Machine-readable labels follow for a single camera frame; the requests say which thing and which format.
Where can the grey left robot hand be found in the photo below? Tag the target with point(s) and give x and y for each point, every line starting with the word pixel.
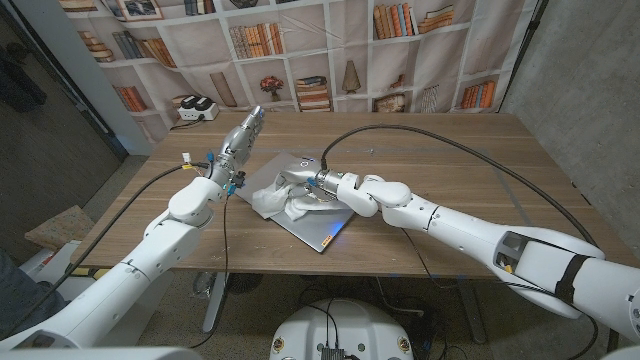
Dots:
pixel 237 142

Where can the grey table leg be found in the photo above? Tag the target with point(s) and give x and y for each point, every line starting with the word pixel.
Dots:
pixel 472 310

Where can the white cloth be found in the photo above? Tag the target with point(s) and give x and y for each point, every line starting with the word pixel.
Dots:
pixel 272 200

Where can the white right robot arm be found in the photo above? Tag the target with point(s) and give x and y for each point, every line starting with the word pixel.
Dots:
pixel 475 230

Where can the white table leg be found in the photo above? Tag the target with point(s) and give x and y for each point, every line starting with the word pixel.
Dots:
pixel 216 305

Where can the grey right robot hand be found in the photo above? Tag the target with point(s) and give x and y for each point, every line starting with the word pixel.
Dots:
pixel 305 175

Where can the grey closed laptop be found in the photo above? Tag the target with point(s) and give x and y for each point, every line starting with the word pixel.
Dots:
pixel 320 227

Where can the black backdrop stand pole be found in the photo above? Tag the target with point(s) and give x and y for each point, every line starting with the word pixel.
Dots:
pixel 525 45

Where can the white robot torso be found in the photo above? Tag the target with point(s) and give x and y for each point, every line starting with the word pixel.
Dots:
pixel 345 330

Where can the person in blue jeans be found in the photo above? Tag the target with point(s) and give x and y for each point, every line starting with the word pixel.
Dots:
pixel 20 295

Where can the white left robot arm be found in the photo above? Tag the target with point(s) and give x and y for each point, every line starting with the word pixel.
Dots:
pixel 150 255

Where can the white power strip with adapters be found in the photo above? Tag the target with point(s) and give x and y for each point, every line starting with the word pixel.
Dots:
pixel 198 110

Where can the printed bookshelf backdrop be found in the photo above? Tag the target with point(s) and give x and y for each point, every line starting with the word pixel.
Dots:
pixel 350 40

